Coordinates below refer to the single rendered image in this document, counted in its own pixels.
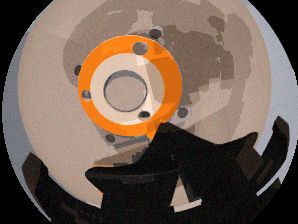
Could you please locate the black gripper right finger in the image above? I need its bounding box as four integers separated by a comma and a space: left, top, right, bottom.
164, 121, 258, 202

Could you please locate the orange round plate with centre hole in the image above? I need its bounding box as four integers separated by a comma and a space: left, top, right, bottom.
77, 35, 182, 140

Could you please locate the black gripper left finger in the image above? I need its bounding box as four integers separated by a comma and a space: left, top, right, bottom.
85, 123, 180, 206

